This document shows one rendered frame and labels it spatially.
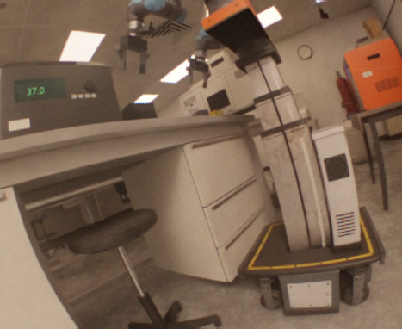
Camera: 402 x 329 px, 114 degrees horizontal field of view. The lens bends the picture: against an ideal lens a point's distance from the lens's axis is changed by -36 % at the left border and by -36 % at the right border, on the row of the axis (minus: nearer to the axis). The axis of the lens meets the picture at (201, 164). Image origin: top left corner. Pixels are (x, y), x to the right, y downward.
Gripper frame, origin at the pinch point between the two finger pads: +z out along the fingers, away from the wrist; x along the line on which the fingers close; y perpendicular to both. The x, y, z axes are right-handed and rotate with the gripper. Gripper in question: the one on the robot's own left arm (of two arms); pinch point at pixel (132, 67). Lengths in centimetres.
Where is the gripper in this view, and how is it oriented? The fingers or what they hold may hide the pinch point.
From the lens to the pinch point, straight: 88.5
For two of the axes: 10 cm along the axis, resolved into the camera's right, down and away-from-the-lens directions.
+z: -0.1, 9.5, 3.0
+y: -9.3, -1.2, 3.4
